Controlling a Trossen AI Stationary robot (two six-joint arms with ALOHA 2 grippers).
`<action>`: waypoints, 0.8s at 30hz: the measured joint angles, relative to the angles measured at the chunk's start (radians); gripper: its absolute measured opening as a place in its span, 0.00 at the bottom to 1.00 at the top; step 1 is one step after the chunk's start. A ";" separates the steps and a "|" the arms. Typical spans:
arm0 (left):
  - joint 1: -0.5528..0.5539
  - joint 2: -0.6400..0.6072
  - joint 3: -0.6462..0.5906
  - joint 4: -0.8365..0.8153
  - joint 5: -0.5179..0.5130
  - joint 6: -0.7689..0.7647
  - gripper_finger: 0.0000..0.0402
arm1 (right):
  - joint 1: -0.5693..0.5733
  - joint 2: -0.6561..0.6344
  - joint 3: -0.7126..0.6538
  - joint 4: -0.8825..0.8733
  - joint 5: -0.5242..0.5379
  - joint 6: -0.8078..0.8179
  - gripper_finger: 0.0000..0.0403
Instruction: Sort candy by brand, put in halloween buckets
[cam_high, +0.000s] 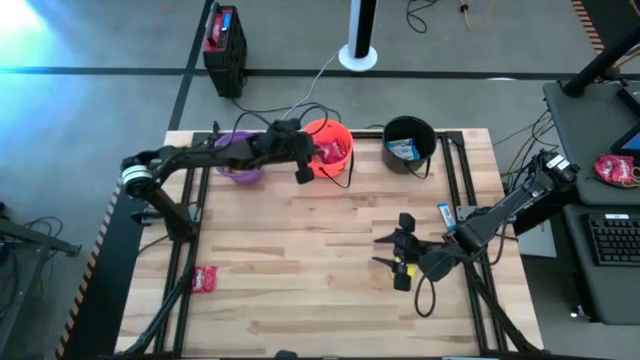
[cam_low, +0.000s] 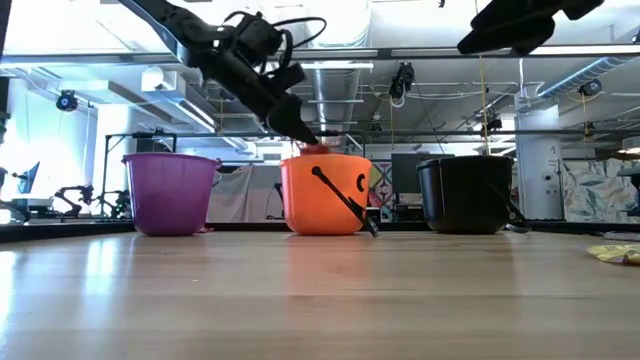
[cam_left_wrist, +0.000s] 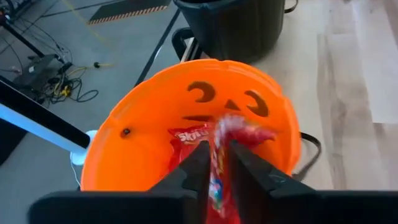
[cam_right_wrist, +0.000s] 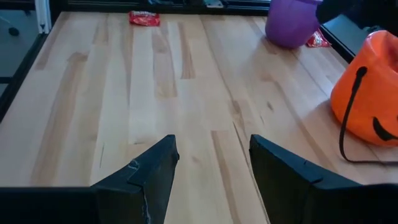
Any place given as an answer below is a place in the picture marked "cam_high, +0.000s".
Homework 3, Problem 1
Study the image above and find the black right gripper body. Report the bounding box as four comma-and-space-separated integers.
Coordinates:
399, 237, 463, 284

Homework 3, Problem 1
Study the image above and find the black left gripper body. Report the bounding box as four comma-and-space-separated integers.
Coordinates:
257, 119, 317, 171

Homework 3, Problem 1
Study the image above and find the yellow Sour Patch packet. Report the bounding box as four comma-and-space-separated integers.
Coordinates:
392, 255, 419, 280

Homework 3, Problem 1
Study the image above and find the blue white marker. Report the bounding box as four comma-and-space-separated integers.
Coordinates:
437, 201, 457, 232

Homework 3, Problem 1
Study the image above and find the orange pumpkin face bucket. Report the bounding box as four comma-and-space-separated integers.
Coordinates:
303, 118, 356, 189

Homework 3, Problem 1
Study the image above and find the purple plastic bucket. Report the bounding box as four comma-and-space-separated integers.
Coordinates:
213, 130, 265, 186

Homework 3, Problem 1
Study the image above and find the black and red toolbox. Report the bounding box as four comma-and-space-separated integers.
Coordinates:
202, 2, 249, 99

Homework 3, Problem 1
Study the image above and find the black plastic bucket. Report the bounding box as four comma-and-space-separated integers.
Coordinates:
382, 115, 439, 180

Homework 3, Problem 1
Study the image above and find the white base floor stand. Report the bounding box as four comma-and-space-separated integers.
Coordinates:
337, 0, 380, 73

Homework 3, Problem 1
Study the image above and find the red box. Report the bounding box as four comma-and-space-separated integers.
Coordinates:
203, 7, 236, 53

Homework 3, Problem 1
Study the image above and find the grey low desk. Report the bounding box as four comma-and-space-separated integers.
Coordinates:
562, 202, 640, 326

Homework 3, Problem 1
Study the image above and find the black keyboard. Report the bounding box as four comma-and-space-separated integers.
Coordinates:
587, 213, 640, 268

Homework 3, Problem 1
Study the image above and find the large red Skittles bag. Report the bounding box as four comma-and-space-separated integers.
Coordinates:
593, 153, 637, 185

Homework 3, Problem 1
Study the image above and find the grey side desk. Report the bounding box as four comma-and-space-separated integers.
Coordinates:
542, 79, 640, 207

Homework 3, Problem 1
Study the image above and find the black hazard striped platform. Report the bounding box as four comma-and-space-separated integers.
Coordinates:
54, 174, 161, 360

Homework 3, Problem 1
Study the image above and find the tablet with blue screen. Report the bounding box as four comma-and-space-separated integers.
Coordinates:
609, 122, 640, 159

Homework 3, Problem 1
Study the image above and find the black slanted pole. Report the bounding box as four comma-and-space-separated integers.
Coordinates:
562, 22, 640, 100

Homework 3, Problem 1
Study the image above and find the black floor stand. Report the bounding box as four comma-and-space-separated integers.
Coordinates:
0, 199, 84, 321

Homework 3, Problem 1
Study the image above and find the black hazard striped mat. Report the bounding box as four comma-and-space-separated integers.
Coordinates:
569, 0, 640, 56

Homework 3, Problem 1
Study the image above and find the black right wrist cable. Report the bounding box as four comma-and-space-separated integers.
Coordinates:
412, 273, 438, 319

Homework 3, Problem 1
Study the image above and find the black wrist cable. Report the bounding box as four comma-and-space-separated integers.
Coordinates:
412, 273, 438, 319
227, 102, 331, 141

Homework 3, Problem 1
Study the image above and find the white floor cable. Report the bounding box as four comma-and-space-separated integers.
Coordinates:
273, 48, 342, 124

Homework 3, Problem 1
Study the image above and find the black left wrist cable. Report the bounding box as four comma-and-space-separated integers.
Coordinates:
227, 102, 331, 141

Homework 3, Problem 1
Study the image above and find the black cable bundle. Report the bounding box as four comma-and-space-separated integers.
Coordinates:
492, 109, 561, 176

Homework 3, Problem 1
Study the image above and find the black coiled floor cable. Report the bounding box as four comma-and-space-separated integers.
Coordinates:
404, 0, 441, 35

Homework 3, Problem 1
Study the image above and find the yellow floor cable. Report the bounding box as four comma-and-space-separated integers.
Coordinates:
458, 0, 496, 31

